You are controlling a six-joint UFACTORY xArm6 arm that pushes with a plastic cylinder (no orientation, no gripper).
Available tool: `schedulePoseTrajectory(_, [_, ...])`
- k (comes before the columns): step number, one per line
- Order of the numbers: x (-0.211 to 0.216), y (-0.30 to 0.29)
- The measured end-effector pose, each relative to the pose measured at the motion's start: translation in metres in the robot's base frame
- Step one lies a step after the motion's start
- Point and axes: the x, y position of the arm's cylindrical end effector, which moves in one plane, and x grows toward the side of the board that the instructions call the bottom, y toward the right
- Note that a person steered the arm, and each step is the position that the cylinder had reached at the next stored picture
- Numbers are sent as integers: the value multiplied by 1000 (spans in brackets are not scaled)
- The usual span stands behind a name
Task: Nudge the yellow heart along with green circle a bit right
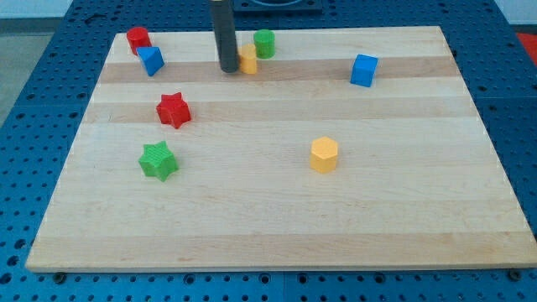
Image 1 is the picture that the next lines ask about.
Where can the light wooden board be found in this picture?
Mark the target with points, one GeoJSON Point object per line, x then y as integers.
{"type": "Point", "coordinates": [417, 185]}

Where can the blue cube block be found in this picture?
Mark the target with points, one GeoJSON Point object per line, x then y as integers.
{"type": "Point", "coordinates": [363, 70]}

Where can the yellow heart block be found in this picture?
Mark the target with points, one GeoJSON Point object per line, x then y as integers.
{"type": "Point", "coordinates": [248, 59]}

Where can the green star block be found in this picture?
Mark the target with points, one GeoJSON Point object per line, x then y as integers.
{"type": "Point", "coordinates": [158, 161]}

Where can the red star block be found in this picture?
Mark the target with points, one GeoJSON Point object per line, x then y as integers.
{"type": "Point", "coordinates": [173, 110]}

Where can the yellow hexagon block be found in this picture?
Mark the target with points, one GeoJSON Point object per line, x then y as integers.
{"type": "Point", "coordinates": [323, 154]}

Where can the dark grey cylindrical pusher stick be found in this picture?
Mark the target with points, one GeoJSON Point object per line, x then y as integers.
{"type": "Point", "coordinates": [225, 34]}

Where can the red cylinder block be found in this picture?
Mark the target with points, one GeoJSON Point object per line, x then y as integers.
{"type": "Point", "coordinates": [138, 37]}

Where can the blue triangular prism block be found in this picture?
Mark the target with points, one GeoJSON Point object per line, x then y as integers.
{"type": "Point", "coordinates": [151, 58]}

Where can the green cylinder block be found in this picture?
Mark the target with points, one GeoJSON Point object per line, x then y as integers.
{"type": "Point", "coordinates": [264, 41]}

